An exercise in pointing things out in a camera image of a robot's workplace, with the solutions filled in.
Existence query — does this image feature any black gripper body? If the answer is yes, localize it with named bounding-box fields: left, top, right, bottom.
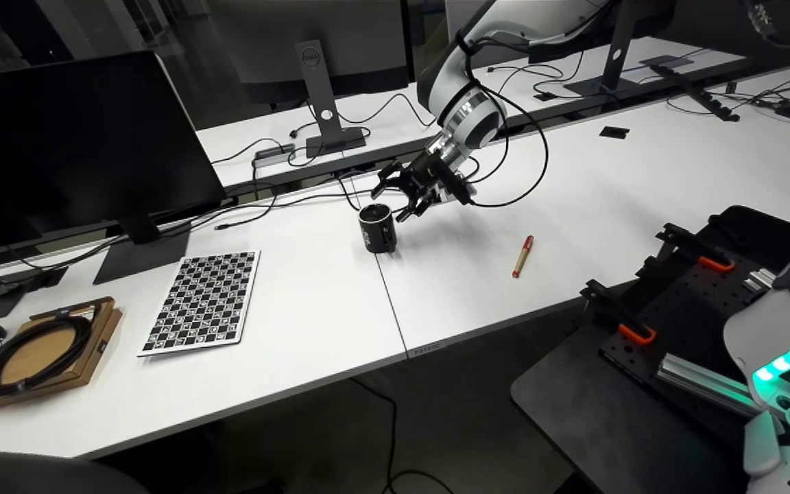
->
left=413, top=147, right=476, bottom=210

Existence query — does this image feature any black mug white inside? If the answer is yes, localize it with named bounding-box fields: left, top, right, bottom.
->
left=356, top=201, right=400, bottom=255

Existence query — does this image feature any red and tan marker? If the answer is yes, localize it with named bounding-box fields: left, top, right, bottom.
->
left=511, top=232, right=538, bottom=279

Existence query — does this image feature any monitor with silver stand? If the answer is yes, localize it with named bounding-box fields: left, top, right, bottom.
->
left=195, top=0, right=413, bottom=161

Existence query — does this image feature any silver desk socket box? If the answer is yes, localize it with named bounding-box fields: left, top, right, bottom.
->
left=249, top=139, right=298, bottom=172

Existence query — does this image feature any black monitor stand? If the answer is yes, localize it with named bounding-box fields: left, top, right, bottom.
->
left=561, top=0, right=657, bottom=102

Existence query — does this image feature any orange black clamp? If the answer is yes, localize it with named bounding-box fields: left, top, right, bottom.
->
left=655, top=220, right=738, bottom=277
left=578, top=277, right=661, bottom=352

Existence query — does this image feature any black white checkerboard sheet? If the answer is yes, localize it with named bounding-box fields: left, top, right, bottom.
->
left=138, top=247, right=262, bottom=358

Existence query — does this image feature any dark flat plate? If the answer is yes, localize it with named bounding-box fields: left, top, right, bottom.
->
left=638, top=52, right=692, bottom=78

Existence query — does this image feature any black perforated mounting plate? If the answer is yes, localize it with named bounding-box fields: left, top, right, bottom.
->
left=597, top=238, right=786, bottom=406

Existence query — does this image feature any black power strip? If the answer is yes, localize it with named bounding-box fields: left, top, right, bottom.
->
left=682, top=81, right=747, bottom=124

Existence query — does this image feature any large black monitor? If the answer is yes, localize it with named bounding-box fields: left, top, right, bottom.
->
left=0, top=50, right=229, bottom=284

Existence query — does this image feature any aluminium extrusion bar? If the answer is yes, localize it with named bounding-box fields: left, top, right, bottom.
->
left=655, top=352, right=762, bottom=416

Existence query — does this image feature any long black desk cable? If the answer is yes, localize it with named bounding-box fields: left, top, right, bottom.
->
left=334, top=87, right=435, bottom=131

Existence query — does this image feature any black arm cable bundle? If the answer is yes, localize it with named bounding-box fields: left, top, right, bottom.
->
left=453, top=30, right=555, bottom=213

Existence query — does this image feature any black monitor cable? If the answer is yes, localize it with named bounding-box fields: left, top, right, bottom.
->
left=213, top=172, right=379, bottom=231

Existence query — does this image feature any black cable at black stand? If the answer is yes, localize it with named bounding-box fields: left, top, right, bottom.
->
left=513, top=50, right=619, bottom=105

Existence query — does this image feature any black cable with adapter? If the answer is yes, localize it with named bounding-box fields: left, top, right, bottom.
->
left=212, top=133, right=273, bottom=170

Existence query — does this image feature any black floor cable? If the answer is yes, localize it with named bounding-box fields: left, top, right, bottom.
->
left=349, top=375, right=458, bottom=494

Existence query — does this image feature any wooden box with black ring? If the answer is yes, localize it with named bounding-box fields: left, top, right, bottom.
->
left=0, top=293, right=127, bottom=411

